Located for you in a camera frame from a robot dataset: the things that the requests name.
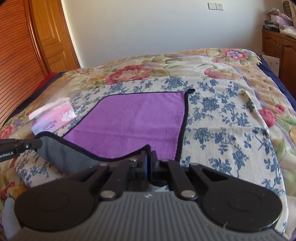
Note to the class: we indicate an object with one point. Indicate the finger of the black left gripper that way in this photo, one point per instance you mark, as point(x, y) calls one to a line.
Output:
point(11, 148)

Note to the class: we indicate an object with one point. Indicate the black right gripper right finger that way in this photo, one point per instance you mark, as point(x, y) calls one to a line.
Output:
point(169, 172)

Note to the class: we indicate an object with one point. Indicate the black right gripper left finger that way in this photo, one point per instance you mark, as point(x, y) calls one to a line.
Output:
point(134, 166)

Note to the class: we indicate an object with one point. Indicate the purple and grey towel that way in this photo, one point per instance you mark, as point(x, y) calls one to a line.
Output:
point(118, 127)

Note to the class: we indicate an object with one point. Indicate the pink cotton tissue pack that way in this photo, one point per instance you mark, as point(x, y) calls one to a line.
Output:
point(52, 116)

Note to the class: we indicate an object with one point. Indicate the red blanket at bedside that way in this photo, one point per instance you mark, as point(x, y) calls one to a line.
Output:
point(49, 79)

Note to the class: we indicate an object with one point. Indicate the wooden louvered wardrobe door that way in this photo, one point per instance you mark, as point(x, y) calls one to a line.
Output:
point(22, 64)

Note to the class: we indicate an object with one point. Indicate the floral pastel bed blanket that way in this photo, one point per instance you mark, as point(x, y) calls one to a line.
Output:
point(276, 104)

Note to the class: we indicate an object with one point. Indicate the white box beside bed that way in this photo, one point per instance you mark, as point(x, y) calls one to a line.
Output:
point(273, 63)

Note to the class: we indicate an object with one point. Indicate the wooden sideboard cabinet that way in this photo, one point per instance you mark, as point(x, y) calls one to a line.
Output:
point(282, 47)

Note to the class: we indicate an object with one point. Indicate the clutter pile on cabinet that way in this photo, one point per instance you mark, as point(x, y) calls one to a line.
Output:
point(281, 22)

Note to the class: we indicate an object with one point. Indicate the white wall switch socket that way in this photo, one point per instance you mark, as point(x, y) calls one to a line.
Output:
point(216, 6)

